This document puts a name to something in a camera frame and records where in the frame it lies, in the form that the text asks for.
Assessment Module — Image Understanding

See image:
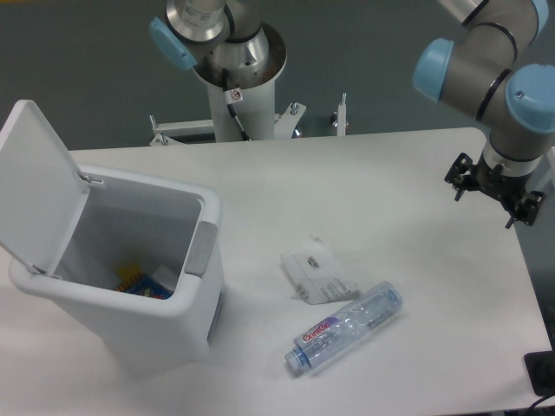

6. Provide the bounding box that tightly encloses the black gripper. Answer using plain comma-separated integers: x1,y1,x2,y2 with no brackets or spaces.
444,153,545,229

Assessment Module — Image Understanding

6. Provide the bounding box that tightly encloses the clear plastic wrapper bag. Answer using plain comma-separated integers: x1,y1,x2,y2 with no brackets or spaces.
280,237,360,305

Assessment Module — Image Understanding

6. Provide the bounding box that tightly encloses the clear plastic water bottle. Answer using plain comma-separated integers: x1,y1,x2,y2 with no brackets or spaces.
284,281,403,375

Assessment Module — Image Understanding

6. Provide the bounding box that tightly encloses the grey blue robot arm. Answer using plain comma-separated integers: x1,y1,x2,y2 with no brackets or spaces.
149,1,554,225

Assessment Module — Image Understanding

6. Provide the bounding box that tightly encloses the white trash can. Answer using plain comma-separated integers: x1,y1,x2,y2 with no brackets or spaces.
1,164,224,361

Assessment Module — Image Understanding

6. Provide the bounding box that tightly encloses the colourful trash in can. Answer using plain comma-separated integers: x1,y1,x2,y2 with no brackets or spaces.
114,263,173,300

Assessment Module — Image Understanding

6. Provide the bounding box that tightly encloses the white trash can lid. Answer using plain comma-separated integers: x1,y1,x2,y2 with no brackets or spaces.
1,100,105,275

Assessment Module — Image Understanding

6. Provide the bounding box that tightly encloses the black device at edge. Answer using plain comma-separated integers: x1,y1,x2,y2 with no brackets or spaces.
524,351,554,396

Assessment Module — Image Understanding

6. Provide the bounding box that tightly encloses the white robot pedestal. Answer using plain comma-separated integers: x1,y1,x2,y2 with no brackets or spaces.
194,23,287,142

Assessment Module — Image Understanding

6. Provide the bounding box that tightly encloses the black cable on pedestal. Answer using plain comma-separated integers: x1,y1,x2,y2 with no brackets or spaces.
220,68,252,142

